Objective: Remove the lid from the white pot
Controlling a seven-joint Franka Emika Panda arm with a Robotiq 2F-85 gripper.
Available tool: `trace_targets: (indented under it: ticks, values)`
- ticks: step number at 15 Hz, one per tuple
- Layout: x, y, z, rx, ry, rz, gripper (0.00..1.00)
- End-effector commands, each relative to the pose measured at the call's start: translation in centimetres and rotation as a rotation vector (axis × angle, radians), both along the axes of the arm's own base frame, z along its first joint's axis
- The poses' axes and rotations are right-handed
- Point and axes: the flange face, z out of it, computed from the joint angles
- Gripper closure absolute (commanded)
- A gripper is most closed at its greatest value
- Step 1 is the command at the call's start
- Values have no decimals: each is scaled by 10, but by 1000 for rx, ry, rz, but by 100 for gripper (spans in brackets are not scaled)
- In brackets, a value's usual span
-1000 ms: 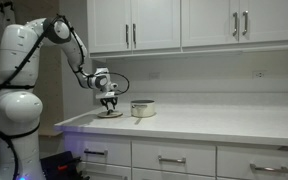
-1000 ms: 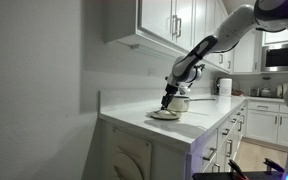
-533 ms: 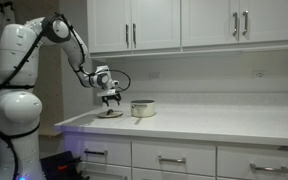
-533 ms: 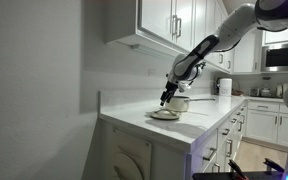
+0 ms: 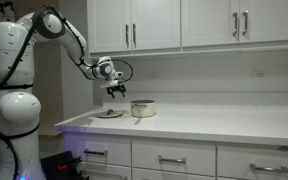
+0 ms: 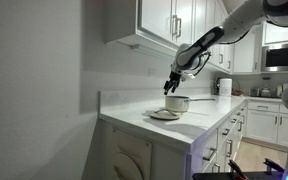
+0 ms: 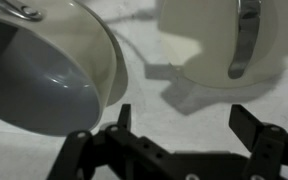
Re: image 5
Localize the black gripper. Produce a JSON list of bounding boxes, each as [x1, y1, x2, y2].
[[105, 83, 128, 100]]

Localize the white pot lid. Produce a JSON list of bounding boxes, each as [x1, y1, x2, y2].
[[96, 108, 124, 119]]

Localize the white upper cabinet door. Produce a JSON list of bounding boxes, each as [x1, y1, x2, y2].
[[87, 0, 133, 54], [239, 0, 288, 43], [181, 0, 240, 48], [132, 0, 182, 51]]

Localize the silver drawer handle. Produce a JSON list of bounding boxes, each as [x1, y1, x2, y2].
[[157, 154, 187, 165], [249, 162, 288, 175], [83, 148, 109, 157]]

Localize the black box with red part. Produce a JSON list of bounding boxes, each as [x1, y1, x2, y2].
[[39, 150, 92, 180]]

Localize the white drawer front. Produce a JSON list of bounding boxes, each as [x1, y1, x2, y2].
[[216, 145, 288, 180], [131, 139, 217, 177], [131, 167, 217, 180], [63, 132, 132, 167], [79, 162, 132, 180]]

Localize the white wall outlet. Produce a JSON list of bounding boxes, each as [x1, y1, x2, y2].
[[253, 69, 267, 80]]

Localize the white pot with steel handle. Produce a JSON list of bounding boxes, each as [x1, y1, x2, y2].
[[130, 99, 156, 119]]

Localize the silver cabinet door handle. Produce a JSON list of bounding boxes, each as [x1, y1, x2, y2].
[[125, 23, 130, 50], [132, 23, 137, 48], [242, 10, 249, 36], [232, 11, 239, 37]]

